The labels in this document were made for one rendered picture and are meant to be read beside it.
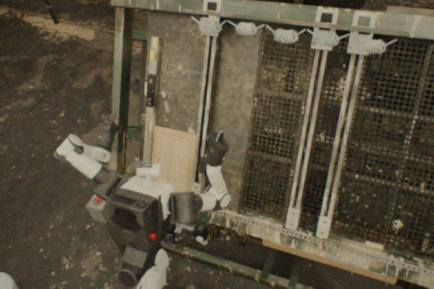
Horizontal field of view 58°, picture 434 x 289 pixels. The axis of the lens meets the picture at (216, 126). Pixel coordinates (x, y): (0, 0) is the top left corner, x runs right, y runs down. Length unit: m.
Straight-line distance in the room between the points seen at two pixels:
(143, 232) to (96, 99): 3.14
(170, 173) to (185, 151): 0.19
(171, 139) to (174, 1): 0.81
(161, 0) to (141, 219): 1.19
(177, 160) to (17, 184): 2.26
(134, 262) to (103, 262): 1.35
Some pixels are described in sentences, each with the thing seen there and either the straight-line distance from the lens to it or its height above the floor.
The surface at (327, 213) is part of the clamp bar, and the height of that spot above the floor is 1.02.
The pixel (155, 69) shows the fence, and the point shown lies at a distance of 2.41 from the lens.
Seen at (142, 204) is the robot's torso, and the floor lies 1.42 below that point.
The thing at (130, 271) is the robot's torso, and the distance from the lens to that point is 2.13.
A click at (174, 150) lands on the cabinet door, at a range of 2.47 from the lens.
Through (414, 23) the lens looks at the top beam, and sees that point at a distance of 2.02.
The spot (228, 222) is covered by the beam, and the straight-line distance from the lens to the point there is 2.44.
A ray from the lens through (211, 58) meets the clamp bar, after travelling 2.21.
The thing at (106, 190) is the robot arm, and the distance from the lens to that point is 2.12.
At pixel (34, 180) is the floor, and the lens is 4.31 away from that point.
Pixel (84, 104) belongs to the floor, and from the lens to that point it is 4.90.
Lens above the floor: 2.92
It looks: 45 degrees down
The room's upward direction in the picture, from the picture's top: 9 degrees counter-clockwise
